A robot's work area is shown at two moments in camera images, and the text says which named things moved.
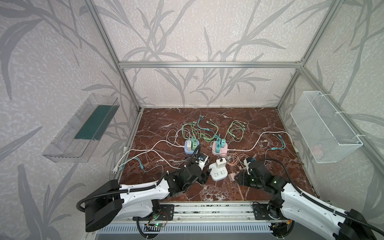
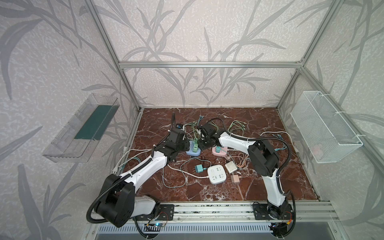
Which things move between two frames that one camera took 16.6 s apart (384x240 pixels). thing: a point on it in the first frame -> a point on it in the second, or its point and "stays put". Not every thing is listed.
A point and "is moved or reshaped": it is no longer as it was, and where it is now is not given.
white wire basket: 325,134 stays put
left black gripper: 202,173 -> 175,132
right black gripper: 244,174 -> 204,141
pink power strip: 223,150 stays put
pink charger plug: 231,176 stays put
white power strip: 218,174 is moved or reshaped
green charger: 194,143 stays put
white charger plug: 221,163 -> 231,167
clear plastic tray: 78,141 stays put
